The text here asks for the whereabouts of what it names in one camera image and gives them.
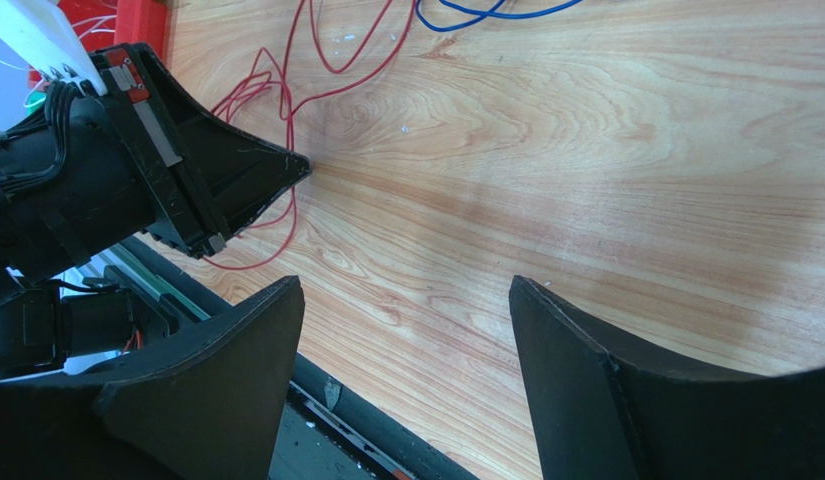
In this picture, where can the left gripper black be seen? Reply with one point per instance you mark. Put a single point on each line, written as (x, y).
(86, 171)

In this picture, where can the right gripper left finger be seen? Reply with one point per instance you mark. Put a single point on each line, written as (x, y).
(205, 403)

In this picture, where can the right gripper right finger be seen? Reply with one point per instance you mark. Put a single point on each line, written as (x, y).
(607, 404)

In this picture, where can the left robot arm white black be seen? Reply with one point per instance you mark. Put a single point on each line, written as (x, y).
(38, 332)

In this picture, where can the red bin middle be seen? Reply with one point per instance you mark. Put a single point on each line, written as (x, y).
(101, 24)

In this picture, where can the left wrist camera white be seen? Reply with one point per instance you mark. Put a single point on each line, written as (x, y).
(40, 33)

